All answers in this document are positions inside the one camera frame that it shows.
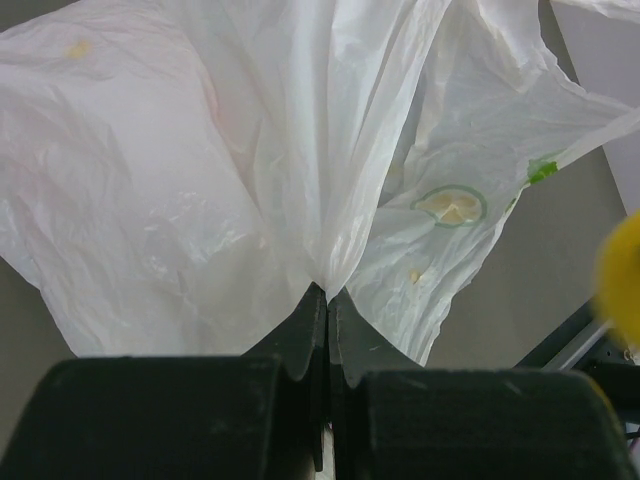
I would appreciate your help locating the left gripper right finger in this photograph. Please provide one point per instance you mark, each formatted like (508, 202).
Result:
(393, 419)

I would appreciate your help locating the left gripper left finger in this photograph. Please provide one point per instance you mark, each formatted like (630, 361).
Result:
(254, 416)

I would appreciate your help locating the white printed plastic bag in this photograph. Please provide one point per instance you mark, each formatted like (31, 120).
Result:
(175, 174)

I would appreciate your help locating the yellow fruit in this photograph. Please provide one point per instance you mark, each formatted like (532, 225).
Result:
(616, 281)

